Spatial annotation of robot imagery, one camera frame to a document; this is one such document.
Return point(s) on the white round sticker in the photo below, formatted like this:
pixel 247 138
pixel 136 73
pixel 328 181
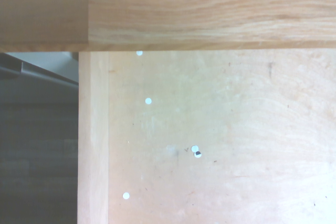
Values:
pixel 126 195
pixel 194 148
pixel 148 101
pixel 139 53

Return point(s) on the white sticker with black mark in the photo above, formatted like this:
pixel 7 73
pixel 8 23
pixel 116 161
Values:
pixel 197 154

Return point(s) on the grey cabinet ledge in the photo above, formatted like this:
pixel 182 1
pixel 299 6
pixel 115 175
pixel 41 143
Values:
pixel 39 79

